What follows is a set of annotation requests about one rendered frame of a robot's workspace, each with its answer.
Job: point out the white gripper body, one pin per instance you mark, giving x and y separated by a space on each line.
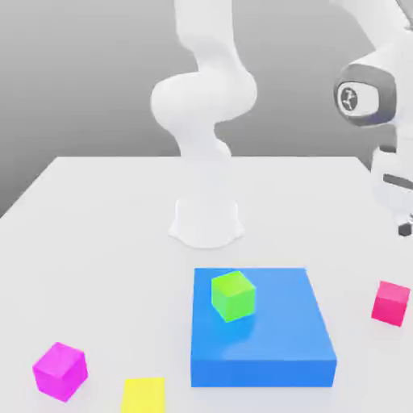
392 200

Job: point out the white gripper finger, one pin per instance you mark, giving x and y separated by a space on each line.
405 229

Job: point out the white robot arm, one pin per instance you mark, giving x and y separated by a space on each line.
203 96

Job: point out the small pink cube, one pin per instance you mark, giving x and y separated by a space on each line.
389 305

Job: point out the small green cube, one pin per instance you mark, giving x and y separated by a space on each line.
233 297

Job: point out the small yellow cube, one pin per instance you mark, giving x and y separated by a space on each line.
143 395

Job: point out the small magenta cube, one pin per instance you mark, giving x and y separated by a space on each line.
60 372

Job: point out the large blue box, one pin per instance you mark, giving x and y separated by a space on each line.
277 338

